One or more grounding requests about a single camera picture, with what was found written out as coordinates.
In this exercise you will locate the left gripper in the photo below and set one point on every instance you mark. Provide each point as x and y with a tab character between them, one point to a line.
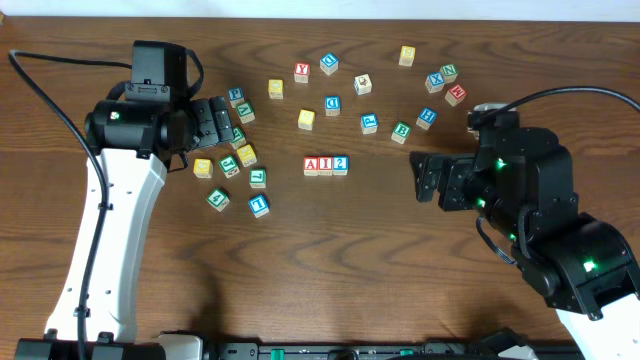
207	132

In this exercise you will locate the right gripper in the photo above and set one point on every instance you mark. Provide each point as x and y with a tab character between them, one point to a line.
459	169

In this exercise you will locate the red A block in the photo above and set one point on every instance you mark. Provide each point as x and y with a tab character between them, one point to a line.
310	166

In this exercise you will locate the blue 2 block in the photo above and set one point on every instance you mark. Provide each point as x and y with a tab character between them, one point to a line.
340	165

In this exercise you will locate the red I block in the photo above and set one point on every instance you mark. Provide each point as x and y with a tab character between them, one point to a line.
325	166

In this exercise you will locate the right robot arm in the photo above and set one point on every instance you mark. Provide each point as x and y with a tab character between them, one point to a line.
593	285

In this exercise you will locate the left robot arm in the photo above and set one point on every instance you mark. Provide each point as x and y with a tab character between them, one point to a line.
130	139

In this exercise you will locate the blue P block left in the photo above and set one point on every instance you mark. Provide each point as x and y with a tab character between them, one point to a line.
236	96

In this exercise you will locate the blue p block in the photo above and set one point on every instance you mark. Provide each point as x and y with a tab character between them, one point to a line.
236	96
369	123

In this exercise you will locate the red M block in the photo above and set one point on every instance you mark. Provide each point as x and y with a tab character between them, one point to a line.
455	95

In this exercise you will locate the yellow block far left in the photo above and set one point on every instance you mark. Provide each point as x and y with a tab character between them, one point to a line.
203	168

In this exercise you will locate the green R block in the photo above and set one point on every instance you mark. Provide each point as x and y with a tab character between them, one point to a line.
239	139

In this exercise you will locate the blue H block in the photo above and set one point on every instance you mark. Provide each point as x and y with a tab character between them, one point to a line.
426	118

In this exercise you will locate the yellow block upper left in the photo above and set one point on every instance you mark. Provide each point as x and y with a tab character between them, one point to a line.
276	88

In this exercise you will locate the green J block left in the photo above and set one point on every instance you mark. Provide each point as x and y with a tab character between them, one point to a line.
229	166

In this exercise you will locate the yellow block tilted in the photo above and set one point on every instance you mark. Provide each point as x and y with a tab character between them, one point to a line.
247	155

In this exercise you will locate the green N block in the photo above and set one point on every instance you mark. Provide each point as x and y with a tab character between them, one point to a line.
449	72

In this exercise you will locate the green B block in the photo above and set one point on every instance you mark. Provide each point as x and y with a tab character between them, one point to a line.
401	132

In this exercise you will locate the blue X block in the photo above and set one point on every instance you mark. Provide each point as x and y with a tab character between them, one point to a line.
434	82

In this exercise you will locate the green 4 block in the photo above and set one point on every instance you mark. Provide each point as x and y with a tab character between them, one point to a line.
218	199

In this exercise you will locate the red Y block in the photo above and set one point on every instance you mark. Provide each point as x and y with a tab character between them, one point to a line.
301	72

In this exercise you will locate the green 7 block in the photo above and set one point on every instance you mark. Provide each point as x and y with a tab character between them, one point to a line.
258	178

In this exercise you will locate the yellow block centre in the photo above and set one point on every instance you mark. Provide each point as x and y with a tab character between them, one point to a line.
306	119

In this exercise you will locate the blue P block centre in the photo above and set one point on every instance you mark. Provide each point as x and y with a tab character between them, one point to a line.
369	123

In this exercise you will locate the yellow block top right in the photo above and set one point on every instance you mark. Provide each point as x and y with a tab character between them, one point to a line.
407	56

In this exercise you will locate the blue L block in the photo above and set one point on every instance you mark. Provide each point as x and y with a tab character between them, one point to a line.
259	206

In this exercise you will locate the blue D block top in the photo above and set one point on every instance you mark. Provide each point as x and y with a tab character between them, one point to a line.
329	63

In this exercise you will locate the blue d block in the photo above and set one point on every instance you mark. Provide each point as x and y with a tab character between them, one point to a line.
332	105
329	63

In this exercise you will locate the blue D block middle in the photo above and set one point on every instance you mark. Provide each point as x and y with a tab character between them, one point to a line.
332	105

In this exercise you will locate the white picture block centre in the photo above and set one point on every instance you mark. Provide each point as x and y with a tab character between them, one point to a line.
362	84

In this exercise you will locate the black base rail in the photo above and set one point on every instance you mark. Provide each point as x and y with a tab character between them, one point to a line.
429	350

